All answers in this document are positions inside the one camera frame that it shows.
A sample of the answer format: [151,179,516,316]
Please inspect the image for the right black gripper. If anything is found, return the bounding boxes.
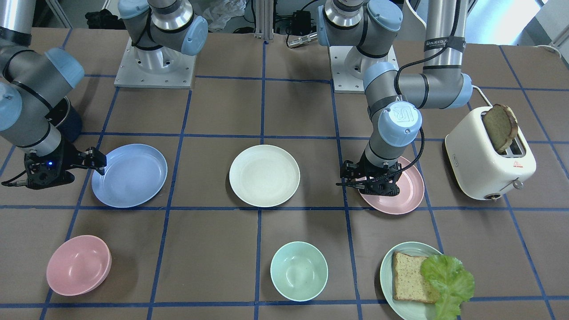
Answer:
[24,142,107,190]

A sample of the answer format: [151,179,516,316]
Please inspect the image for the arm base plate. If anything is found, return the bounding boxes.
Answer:
[114,39,196,89]
[329,45,398,94]

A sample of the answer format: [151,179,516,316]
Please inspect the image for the pink plate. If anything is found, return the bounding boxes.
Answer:
[360,166,425,215]

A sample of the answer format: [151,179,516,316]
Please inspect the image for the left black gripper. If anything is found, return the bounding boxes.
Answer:
[340,154,402,196]

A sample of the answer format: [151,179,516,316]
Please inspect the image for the bread slice in toaster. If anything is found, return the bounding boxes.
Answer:
[482,104,519,154]

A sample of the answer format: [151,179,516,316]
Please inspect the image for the aluminium frame post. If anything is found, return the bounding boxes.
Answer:
[251,0,276,43]

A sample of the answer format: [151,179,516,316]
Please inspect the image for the cream plate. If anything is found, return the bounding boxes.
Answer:
[229,144,301,208]

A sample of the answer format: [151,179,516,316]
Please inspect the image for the green lettuce leaf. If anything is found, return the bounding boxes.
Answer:
[421,254,475,320]

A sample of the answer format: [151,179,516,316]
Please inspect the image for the green plate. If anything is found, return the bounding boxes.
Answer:
[379,241,441,320]

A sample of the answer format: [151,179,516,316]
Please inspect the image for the blue plate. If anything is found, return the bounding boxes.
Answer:
[91,144,168,208]

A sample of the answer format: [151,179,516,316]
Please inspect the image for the pink bowl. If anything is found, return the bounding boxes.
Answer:
[45,235,112,296]

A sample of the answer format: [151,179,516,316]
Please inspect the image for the bread slice on plate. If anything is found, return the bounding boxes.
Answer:
[392,251,440,304]

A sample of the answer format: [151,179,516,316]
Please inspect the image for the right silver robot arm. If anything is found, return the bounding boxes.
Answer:
[0,0,208,190]

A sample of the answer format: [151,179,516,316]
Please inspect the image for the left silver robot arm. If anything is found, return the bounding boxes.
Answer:
[317,0,472,196]

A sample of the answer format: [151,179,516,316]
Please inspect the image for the cream toaster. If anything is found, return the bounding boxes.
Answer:
[443,106,537,200]

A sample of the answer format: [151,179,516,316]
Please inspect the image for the green bowl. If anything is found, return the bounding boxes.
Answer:
[269,241,329,302]

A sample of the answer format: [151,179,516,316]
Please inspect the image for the blue saucepan with lid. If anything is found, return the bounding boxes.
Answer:
[45,96,83,142]

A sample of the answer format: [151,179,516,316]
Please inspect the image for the white toaster cable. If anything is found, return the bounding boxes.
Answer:
[471,84,494,107]

